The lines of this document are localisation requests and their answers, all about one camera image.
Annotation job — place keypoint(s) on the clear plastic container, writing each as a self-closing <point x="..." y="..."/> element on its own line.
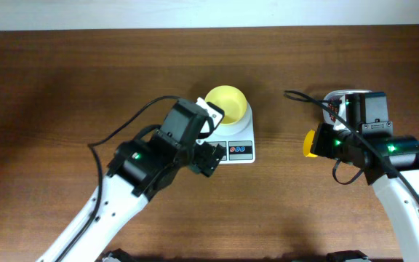
<point x="337" y="92"/>

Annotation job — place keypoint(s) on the red beans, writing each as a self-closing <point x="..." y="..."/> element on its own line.
<point x="334" y="105"/>

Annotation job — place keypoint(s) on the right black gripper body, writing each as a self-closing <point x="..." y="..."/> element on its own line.
<point x="332" y="143"/>

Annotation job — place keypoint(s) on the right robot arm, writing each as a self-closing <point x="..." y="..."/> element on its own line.
<point x="357" y="131"/>

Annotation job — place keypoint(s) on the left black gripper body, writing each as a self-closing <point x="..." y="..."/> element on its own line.
<point x="200" y="151"/>

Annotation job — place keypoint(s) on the yellow plastic measuring scoop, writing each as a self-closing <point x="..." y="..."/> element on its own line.
<point x="307" y="144"/>

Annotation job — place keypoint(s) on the pale yellow plastic bowl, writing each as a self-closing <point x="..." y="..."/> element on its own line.
<point x="231" y="100"/>

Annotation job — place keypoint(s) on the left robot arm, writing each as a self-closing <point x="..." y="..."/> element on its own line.
<point x="140" y="168"/>

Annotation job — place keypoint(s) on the white digital kitchen scale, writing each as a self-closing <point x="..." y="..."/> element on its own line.
<point x="237" y="139"/>

